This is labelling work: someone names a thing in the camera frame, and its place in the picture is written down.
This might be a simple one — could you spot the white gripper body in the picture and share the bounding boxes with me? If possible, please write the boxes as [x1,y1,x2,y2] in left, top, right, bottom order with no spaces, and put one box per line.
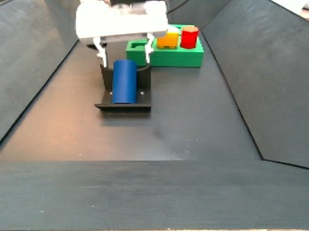
[75,0,168,45]

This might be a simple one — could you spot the red hexagonal prism block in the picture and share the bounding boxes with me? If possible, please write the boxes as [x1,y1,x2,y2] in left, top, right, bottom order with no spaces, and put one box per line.
[179,25,199,49]

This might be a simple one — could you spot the green shape sorter board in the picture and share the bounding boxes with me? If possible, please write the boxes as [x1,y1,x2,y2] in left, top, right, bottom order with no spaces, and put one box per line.
[125,23,204,69]

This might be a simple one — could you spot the blue oval cylinder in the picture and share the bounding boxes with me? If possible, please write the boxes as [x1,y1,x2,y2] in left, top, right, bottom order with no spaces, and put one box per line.
[112,60,136,104]

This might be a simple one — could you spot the yellow pentagon prism block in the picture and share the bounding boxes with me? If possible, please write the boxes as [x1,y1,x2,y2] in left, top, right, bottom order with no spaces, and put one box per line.
[156,26,179,49]

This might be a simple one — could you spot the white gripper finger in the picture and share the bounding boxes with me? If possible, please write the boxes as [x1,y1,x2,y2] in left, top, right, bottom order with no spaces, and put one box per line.
[144,33,155,64]
[92,37,107,68]

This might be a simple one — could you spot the black curved cradle fixture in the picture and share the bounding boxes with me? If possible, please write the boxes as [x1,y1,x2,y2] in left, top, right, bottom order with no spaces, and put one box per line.
[93,62,151,112]

